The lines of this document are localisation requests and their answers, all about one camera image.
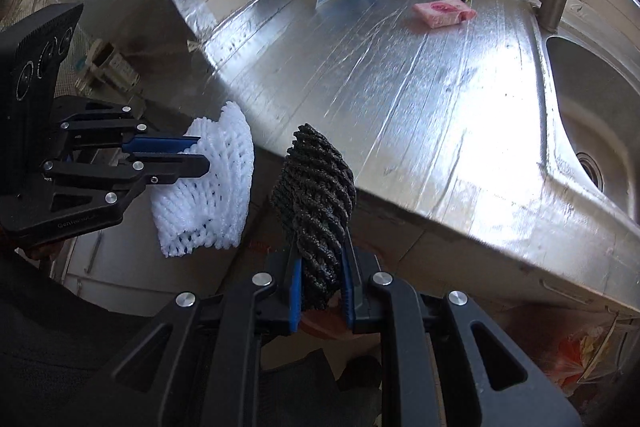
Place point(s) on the white foam net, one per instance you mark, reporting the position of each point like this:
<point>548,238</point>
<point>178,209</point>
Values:
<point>210,207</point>

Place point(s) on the sink drain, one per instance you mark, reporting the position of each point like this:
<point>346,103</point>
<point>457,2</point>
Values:
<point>590,169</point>

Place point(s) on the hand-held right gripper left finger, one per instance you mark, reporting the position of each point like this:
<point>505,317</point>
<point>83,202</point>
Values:
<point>296,302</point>

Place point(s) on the steel sink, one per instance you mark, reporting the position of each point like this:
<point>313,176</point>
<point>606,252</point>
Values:
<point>600,117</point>

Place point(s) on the black foam net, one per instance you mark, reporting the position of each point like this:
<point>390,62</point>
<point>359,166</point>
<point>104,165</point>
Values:
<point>315,207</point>

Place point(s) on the red plastic bag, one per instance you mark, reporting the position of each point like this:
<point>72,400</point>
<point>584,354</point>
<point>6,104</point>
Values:
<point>575,352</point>

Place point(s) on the pink packet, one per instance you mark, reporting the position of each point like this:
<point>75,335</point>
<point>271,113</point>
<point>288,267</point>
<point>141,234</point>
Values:
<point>442,13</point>

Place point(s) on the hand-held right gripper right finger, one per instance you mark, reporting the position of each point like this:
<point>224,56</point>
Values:
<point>348,302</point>

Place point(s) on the white power strip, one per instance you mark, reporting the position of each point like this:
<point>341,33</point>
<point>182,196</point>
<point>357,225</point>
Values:
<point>112,64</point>

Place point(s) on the red plastic bin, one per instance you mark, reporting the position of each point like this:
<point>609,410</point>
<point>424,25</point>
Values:
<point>320,324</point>

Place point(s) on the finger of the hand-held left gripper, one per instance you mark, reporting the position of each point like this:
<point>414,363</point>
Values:
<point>150,146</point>
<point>180,167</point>

